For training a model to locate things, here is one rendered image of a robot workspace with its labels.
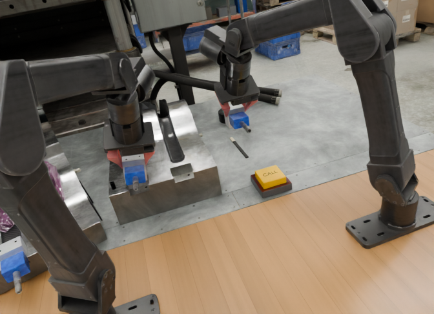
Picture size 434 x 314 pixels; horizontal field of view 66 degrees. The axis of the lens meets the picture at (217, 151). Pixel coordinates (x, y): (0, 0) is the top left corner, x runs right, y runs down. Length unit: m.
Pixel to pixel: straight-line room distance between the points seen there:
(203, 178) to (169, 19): 0.91
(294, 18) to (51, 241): 0.53
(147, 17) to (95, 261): 1.17
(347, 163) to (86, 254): 0.68
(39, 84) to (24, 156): 0.09
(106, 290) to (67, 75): 0.33
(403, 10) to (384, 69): 4.14
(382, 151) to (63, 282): 0.57
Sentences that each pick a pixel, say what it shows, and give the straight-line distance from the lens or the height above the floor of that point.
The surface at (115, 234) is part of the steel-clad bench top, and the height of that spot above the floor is 0.80.
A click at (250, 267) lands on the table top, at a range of 0.69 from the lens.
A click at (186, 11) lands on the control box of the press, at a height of 1.12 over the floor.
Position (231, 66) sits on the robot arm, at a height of 1.11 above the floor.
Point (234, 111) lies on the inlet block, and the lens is 0.92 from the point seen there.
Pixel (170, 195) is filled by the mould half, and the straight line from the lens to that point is 0.83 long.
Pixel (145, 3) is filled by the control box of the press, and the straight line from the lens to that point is 1.55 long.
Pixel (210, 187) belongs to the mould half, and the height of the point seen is 0.83.
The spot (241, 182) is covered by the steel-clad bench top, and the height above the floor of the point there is 0.80.
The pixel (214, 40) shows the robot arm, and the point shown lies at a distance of 0.80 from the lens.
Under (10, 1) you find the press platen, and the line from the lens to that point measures 1.52.
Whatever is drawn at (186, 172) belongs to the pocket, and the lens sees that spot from 0.85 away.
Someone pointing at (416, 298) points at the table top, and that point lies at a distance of 0.68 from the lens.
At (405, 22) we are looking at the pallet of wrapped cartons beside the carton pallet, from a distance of 4.82.
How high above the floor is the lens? 1.33
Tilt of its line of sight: 31 degrees down
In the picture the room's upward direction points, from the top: 10 degrees counter-clockwise
